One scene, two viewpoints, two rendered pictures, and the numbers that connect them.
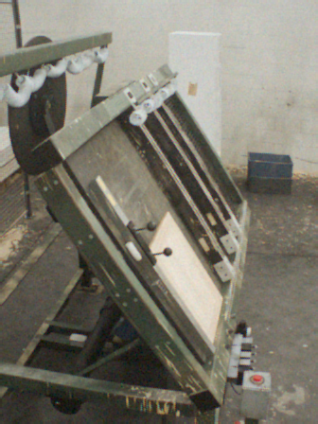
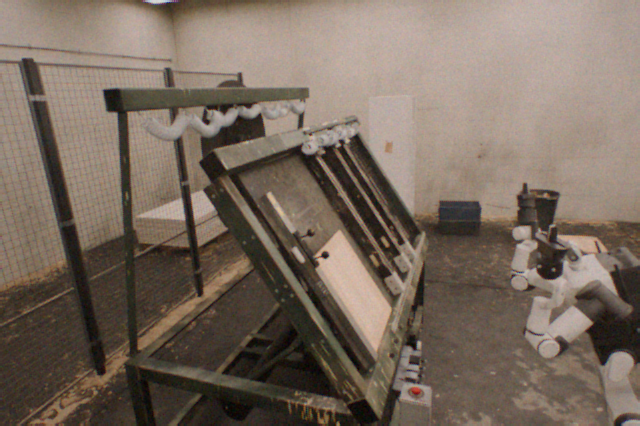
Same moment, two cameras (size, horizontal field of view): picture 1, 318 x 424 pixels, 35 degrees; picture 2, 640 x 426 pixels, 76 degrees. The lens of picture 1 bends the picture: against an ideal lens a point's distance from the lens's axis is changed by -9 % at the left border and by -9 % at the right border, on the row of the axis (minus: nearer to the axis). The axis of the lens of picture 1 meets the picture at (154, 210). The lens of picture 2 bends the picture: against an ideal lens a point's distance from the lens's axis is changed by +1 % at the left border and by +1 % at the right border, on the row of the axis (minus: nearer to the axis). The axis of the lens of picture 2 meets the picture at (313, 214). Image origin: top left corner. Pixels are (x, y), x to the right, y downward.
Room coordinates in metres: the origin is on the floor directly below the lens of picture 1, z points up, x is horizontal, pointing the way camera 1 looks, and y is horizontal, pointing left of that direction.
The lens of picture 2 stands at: (0.18, -0.29, 2.13)
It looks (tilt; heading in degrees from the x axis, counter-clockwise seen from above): 16 degrees down; 9
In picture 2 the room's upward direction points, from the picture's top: 3 degrees counter-clockwise
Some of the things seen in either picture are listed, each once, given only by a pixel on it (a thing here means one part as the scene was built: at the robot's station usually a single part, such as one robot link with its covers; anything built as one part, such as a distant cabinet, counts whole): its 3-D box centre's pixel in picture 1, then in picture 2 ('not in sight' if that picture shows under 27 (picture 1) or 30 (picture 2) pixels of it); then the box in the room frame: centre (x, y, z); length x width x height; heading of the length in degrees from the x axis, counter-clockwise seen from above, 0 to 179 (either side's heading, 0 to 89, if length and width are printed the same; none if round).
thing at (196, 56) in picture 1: (196, 111); (392, 167); (6.33, -0.51, 1.03); 0.61 x 0.58 x 2.05; 169
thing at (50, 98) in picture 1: (44, 105); (240, 142); (2.81, 0.61, 1.85); 0.80 x 0.06 x 0.80; 168
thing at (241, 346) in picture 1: (242, 358); (412, 371); (2.07, -0.46, 0.69); 0.50 x 0.14 x 0.24; 168
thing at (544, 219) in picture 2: not in sight; (536, 214); (6.14, -2.52, 0.33); 0.52 x 0.51 x 0.65; 169
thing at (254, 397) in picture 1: (255, 395); (415, 410); (1.63, -0.44, 0.84); 0.12 x 0.12 x 0.18; 78
